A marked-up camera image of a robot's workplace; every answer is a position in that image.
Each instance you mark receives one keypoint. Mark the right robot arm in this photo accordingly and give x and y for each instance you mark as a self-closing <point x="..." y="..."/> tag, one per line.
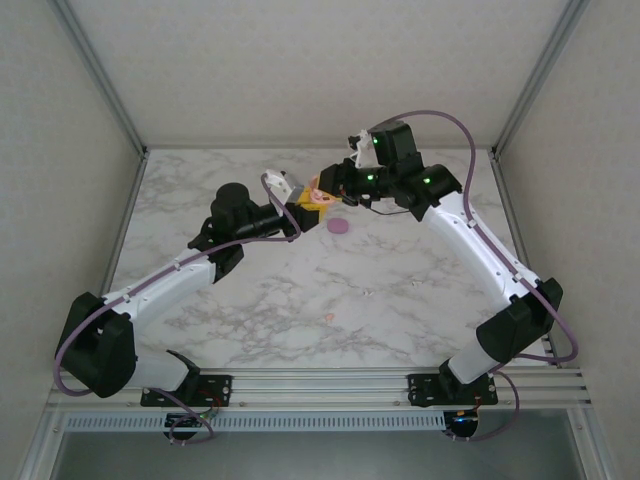
<point x="480" y="250"/>

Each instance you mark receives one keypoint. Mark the right aluminium side rail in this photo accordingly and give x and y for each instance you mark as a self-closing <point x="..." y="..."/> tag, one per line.
<point x="510" y="200"/>

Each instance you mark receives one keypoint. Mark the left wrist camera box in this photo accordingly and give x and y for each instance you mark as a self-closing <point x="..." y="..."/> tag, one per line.
<point x="280" y="182"/>

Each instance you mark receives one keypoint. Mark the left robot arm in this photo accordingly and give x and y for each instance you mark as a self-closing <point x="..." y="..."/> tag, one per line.
<point x="165" y="280"/>

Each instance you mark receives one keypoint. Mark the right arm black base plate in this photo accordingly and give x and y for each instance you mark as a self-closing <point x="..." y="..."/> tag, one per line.
<point x="422" y="390"/>

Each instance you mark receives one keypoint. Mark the right aluminium frame post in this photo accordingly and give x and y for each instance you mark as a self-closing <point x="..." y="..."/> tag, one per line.
<point x="539" y="75"/>

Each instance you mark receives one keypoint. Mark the left aluminium frame post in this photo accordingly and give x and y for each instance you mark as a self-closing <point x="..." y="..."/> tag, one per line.
<point x="101" y="75"/>

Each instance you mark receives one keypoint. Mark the aluminium table edge rail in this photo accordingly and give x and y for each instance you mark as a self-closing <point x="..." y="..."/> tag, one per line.
<point x="320" y="390"/>

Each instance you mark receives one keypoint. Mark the aluminium frame post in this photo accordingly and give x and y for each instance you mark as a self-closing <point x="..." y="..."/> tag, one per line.
<point x="101" y="75"/>
<point x="539" y="75"/>

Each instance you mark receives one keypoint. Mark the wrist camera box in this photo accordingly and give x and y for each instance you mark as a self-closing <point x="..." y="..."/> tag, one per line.
<point x="361" y="147"/>
<point x="280" y="182"/>

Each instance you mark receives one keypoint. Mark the left aluminium side rail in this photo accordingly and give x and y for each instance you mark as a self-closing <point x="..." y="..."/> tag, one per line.
<point x="130" y="200"/>

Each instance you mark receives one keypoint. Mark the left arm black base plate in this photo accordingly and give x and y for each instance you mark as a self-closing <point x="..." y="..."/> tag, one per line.
<point x="217" y="387"/>

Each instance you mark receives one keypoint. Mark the orange earbud charging case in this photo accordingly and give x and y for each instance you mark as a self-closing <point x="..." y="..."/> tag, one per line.
<point x="317" y="195"/>

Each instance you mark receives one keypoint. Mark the aluminium side rail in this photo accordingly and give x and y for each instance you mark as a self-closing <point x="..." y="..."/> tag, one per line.
<point x="510" y="200"/>
<point x="130" y="200"/>

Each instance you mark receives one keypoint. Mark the purple earbud charging case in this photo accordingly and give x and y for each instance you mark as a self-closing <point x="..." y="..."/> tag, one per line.
<point x="338" y="226"/>

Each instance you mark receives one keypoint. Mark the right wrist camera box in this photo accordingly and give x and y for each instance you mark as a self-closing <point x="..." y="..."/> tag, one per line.
<point x="361" y="147"/>

